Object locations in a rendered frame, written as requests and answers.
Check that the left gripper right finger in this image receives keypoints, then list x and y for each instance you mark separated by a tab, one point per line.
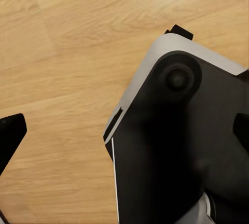
241	129

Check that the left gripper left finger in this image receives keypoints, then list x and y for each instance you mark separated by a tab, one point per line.
12	130

